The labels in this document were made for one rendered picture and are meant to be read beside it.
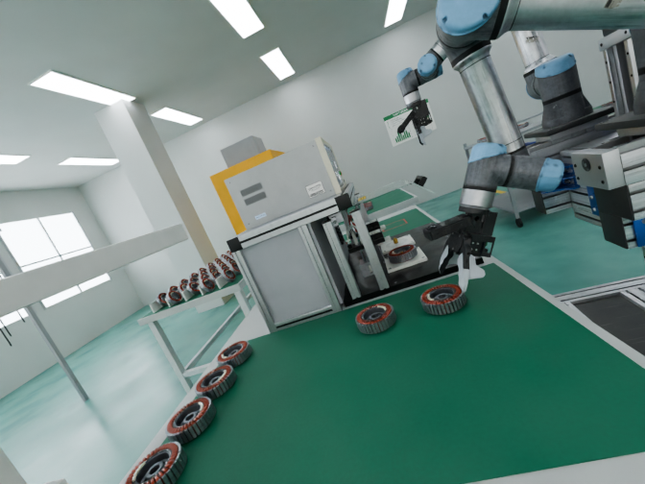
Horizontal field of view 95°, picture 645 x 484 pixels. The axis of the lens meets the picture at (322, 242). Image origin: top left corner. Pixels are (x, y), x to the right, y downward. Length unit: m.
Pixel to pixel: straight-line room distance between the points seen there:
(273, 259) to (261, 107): 6.00
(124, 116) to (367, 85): 4.24
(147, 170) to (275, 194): 4.12
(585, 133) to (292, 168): 1.07
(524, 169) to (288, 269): 0.72
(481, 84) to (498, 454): 0.78
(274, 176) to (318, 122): 5.51
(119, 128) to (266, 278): 4.53
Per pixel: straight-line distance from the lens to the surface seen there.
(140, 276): 8.84
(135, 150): 5.22
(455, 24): 0.79
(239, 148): 5.25
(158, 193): 5.07
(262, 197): 1.12
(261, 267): 1.05
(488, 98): 0.93
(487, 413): 0.59
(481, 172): 0.80
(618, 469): 0.54
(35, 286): 0.44
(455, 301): 0.82
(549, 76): 1.47
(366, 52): 6.82
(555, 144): 1.45
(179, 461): 0.79
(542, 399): 0.60
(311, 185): 1.08
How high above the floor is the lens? 1.17
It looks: 10 degrees down
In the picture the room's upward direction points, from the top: 22 degrees counter-clockwise
